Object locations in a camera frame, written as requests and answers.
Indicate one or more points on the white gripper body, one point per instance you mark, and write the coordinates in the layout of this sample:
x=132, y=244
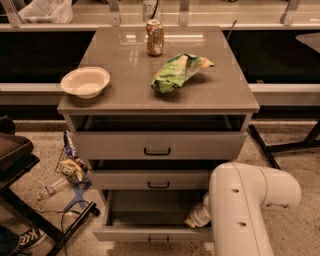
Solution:
x=204, y=213

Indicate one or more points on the grey drawer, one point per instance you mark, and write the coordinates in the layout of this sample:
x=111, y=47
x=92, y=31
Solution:
x=150, y=179
x=158, y=145
x=153, y=216

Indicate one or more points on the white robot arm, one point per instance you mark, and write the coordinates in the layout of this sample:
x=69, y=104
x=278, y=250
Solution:
x=237, y=194

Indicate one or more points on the grey drawer cabinet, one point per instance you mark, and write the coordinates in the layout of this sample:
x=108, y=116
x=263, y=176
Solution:
x=216, y=99

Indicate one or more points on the black stand base right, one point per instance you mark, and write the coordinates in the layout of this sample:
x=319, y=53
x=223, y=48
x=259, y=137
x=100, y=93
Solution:
x=309, y=142

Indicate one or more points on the clear plastic bottle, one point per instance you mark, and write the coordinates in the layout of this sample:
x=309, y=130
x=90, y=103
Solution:
x=52, y=189

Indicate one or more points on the green chip bag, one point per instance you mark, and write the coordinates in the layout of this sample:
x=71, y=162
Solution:
x=177, y=70

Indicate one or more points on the black white sneaker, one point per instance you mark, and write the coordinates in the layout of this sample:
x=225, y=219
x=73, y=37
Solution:
x=31, y=238

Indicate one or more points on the white bowl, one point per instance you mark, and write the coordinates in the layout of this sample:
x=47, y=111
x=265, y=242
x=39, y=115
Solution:
x=86, y=82

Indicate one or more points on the orange soda can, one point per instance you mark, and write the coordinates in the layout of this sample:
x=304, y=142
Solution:
x=155, y=37

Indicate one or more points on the white cup with number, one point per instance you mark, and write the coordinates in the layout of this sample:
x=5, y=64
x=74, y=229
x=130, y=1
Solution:
x=149, y=9

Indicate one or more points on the white plastic bag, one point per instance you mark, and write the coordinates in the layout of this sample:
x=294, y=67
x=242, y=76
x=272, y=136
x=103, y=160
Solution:
x=47, y=11

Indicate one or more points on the wire basket with snacks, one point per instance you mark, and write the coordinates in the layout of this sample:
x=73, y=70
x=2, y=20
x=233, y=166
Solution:
x=70, y=164

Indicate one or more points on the black chair frame left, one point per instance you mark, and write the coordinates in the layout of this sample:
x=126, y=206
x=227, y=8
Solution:
x=64, y=207

